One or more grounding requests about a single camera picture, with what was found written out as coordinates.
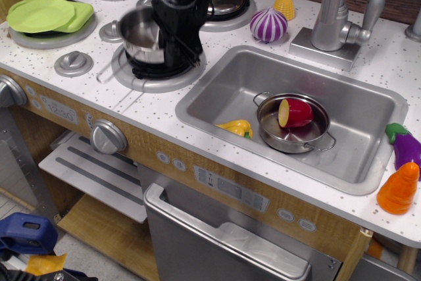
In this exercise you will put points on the steel saucepan with wire handle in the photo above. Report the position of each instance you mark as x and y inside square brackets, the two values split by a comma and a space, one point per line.
[140, 37]

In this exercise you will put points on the silver oven dial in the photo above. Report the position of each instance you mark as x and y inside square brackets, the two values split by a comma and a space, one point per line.
[106, 138]
[11, 93]

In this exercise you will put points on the yellow toy bell pepper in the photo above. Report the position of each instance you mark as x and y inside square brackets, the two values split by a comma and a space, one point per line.
[239, 127]

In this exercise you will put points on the silver dishwasher door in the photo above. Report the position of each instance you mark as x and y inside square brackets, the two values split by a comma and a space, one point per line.
[195, 237]

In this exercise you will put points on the silver oven dial centre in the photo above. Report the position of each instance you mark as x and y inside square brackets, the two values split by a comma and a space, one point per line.
[106, 138]

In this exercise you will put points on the purple toy eggplant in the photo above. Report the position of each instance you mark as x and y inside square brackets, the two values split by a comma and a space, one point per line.
[405, 145]

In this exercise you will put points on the steel pot with two handles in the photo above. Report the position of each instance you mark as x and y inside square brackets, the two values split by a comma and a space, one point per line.
[314, 136]

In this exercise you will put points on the silver sink basin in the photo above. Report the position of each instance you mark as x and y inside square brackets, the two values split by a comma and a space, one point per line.
[358, 112]

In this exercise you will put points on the white oven rack shelf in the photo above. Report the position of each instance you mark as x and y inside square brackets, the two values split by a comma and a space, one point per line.
[110, 179]

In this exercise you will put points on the grey stove knob middle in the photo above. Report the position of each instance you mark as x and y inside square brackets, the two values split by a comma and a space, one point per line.
[110, 32]

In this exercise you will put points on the silver toy faucet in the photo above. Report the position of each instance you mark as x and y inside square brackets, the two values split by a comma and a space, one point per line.
[334, 40]

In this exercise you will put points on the red toy pepper half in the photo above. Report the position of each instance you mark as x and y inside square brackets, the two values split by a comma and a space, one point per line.
[294, 113]

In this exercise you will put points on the black front coil burner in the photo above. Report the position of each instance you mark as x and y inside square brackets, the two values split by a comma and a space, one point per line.
[151, 71]

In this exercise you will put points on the purple striped toy onion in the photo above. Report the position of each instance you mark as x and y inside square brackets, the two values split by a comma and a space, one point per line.
[268, 25]

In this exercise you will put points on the light green square plate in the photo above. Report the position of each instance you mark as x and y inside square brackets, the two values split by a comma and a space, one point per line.
[82, 13]

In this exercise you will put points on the silver tap handle far right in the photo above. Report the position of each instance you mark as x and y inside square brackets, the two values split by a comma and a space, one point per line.
[413, 31]

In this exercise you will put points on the blue clamp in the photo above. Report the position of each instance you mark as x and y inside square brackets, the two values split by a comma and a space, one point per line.
[26, 234]

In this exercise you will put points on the orange toy carrot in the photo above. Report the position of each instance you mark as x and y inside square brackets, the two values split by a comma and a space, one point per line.
[397, 194]

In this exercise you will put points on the grey stove knob front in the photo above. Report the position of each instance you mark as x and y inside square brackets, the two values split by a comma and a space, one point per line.
[73, 64]

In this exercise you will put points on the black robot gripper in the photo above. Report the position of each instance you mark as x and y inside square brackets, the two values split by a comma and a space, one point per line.
[180, 21]

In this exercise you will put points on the yellow toy corn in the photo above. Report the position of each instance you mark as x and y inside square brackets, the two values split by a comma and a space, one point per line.
[286, 7]

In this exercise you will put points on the steel pot lid right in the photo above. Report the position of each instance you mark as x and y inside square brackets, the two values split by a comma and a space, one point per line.
[224, 7]

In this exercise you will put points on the light green round plate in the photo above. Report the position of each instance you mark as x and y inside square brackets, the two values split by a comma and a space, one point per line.
[40, 15]

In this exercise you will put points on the silver oven dial left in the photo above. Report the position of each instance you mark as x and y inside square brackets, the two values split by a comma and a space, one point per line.
[11, 93]

